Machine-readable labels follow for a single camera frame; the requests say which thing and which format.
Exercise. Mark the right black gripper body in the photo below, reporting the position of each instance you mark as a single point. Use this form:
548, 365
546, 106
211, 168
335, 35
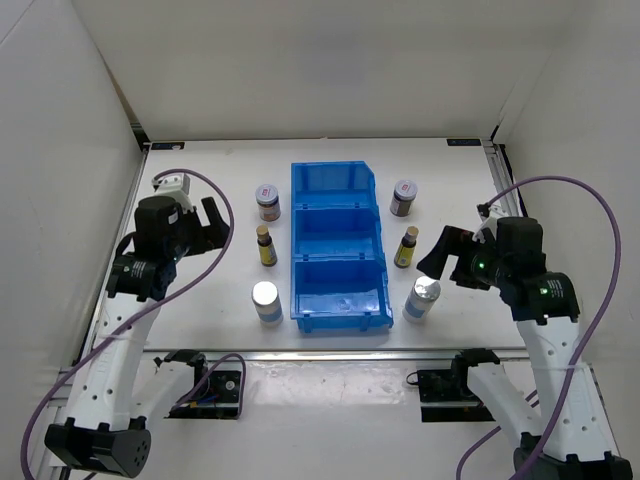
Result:
479, 266

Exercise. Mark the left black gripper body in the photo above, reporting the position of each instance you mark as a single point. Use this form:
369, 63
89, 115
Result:
190, 236

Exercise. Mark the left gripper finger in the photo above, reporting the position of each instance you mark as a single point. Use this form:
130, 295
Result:
211, 210
215, 235

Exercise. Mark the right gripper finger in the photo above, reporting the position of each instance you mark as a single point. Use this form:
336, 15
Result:
454, 241
433, 264

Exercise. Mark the white bead shaker jar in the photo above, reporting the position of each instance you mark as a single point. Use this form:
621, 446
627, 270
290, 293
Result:
421, 299
266, 300

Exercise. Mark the yellow label sauce bottle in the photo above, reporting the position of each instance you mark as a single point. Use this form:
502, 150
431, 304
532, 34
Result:
406, 248
267, 252

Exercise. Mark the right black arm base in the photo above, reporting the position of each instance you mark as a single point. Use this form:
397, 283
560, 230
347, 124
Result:
442, 401

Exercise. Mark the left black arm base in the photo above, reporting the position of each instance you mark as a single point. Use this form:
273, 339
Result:
221, 396

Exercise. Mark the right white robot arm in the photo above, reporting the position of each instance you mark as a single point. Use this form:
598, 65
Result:
566, 435

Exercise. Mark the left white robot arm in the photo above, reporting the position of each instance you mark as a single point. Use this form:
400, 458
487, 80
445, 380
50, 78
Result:
108, 428

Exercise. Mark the left dark spice jar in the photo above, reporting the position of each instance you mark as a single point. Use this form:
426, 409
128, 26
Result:
267, 198

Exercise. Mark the dark spice jar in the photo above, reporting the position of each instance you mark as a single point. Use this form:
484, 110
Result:
404, 193
267, 198

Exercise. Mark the right dark spice jar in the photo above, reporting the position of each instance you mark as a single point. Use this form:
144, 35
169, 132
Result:
404, 193

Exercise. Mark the left blue corner label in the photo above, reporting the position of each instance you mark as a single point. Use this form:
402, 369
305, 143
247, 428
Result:
167, 146

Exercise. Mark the blue corner label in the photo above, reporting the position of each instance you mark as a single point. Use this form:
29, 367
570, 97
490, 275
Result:
167, 146
464, 142

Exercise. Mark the blue three-compartment plastic bin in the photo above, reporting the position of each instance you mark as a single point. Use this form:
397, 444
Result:
339, 278

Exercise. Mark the right blue corner label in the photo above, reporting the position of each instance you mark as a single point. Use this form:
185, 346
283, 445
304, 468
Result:
464, 142

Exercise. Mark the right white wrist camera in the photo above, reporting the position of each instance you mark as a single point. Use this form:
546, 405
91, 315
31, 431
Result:
489, 215

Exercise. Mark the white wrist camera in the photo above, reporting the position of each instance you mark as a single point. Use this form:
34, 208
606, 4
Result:
176, 186
489, 215

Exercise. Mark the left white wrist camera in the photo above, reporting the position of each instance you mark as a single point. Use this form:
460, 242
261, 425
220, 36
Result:
176, 186

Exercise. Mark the right aluminium rail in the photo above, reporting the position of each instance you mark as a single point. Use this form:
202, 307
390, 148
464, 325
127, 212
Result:
510, 203

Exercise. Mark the aluminium rail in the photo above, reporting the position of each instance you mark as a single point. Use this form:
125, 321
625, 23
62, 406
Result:
93, 322
510, 203
517, 354

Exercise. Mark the front aluminium rail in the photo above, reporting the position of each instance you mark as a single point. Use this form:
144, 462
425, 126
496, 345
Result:
517, 354

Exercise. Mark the left aluminium rail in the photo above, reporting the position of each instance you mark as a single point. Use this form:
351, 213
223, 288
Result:
93, 322

